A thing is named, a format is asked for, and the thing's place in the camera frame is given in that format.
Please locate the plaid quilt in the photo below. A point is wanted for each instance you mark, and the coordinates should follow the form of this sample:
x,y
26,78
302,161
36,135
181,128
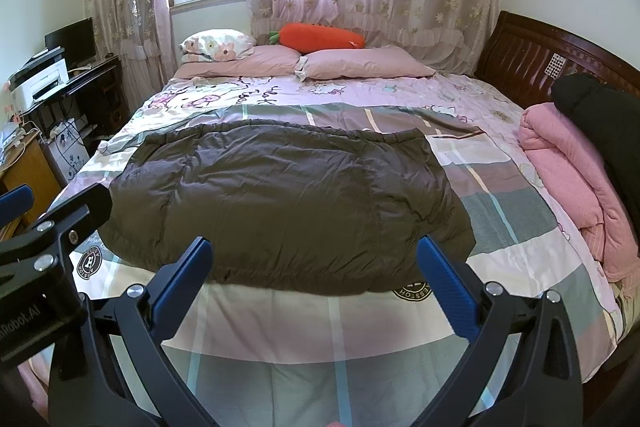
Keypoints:
x,y
500,217

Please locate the black garment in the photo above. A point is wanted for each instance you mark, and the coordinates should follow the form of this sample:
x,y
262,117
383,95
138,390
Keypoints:
x,y
600,117

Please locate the wooden cabinet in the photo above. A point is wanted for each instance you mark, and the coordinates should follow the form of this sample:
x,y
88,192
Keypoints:
x,y
30,177

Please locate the pink floral curtain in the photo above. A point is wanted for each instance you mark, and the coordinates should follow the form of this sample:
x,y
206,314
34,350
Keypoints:
x,y
125,7

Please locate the black computer monitor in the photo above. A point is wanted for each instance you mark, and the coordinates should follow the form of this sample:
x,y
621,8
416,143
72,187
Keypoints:
x,y
70,39

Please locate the white printer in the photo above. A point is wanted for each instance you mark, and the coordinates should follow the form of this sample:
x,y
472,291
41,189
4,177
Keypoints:
x,y
42,82

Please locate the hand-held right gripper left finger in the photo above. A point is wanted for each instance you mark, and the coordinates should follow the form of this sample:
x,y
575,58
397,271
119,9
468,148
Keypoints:
x,y
185,282

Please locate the black desk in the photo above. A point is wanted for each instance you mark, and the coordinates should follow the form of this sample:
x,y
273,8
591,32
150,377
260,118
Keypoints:
x,y
100,77

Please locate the pink folded blanket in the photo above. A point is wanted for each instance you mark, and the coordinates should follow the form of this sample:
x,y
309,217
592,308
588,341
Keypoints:
x,y
560,167

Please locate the white patterned box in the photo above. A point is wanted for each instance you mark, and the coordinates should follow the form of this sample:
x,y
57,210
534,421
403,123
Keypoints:
x,y
67,152

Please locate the pink pillow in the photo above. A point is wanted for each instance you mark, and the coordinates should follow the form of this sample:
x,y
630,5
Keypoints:
x,y
250,59
360,62

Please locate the wooden bed headboard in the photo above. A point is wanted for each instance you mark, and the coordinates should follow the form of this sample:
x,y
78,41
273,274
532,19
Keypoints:
x,y
520,52

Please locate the sticker sheet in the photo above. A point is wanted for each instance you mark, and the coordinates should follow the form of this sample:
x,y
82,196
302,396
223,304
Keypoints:
x,y
557,66

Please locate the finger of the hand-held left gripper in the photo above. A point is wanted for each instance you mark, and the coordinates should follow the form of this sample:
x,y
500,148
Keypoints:
x,y
12,207
85,212

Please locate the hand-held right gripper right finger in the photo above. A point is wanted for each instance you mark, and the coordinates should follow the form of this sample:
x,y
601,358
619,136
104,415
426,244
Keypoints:
x,y
450,297

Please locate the orange carrot plush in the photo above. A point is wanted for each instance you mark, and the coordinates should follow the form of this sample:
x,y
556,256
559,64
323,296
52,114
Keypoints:
x,y
320,37

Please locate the pink cartoon bed sheet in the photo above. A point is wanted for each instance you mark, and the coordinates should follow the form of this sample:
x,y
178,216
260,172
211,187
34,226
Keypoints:
x,y
280,92

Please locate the brown puffer jacket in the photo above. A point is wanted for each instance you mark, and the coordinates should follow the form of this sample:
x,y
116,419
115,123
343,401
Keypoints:
x,y
280,207

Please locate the floral pillow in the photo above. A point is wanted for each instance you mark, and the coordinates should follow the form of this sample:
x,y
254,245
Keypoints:
x,y
215,44

